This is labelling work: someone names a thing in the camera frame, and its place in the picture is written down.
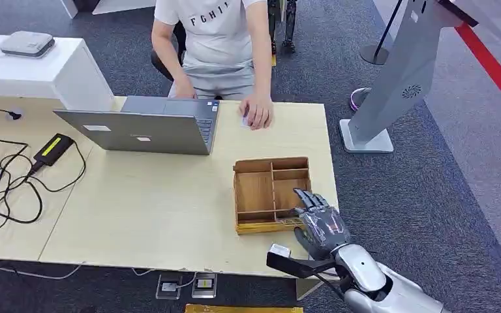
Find black office chair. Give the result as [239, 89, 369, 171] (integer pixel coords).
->
[150, 20, 188, 83]

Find black standing robot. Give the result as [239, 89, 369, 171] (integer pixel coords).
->
[267, 0, 298, 56]

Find floor socket box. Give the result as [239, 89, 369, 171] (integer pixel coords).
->
[190, 272, 218, 300]
[155, 272, 184, 301]

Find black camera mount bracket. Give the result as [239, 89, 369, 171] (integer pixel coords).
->
[266, 252, 337, 280]

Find black stanchion post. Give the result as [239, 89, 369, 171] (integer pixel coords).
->
[359, 0, 405, 67]

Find black power adapter yellow label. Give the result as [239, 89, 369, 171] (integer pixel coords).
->
[32, 132, 76, 168]

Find yellow-edged board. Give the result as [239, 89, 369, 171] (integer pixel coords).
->
[184, 303, 305, 313]

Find wooden divided box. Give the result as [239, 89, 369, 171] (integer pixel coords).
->
[232, 156, 313, 236]

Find white cabinet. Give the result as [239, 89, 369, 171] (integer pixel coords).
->
[0, 34, 115, 112]

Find grey laptop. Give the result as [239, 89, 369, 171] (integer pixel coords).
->
[53, 95, 222, 156]

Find white furniture base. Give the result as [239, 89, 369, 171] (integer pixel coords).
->
[59, 0, 157, 20]

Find grey kiosk stand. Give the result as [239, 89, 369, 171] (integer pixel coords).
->
[339, 0, 479, 155]

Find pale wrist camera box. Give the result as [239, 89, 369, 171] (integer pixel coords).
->
[269, 243, 292, 259]

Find flat grey device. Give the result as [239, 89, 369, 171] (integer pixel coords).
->
[0, 30, 56, 59]

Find long black tangled cable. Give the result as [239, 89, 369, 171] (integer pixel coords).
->
[0, 136, 87, 245]

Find person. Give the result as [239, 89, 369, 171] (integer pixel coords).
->
[151, 0, 275, 130]

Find round purple-ringed device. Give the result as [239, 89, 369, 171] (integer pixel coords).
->
[348, 87, 372, 113]

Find person's left hand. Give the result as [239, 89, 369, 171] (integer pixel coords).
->
[238, 93, 275, 131]

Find red barrier belt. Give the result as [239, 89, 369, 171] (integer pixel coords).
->
[455, 22, 501, 125]

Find white floor cable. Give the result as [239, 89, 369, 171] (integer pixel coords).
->
[0, 258, 84, 281]

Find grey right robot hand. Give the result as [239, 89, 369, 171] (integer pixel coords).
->
[288, 188, 352, 261]

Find person's hand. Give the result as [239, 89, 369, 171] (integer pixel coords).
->
[173, 78, 198, 100]
[238, 93, 275, 131]

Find person's right hand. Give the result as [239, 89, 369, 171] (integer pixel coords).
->
[173, 78, 198, 100]

